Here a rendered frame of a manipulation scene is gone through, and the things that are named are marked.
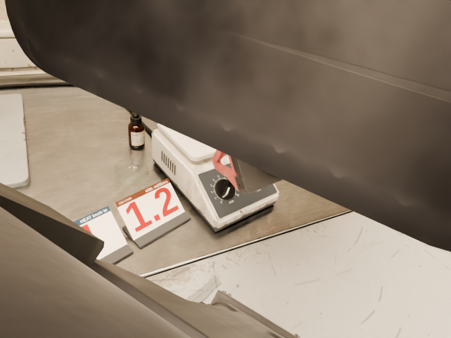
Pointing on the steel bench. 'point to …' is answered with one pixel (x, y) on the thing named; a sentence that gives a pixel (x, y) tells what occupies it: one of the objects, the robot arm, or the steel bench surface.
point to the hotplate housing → (193, 168)
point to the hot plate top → (188, 145)
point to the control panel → (233, 204)
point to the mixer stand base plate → (13, 142)
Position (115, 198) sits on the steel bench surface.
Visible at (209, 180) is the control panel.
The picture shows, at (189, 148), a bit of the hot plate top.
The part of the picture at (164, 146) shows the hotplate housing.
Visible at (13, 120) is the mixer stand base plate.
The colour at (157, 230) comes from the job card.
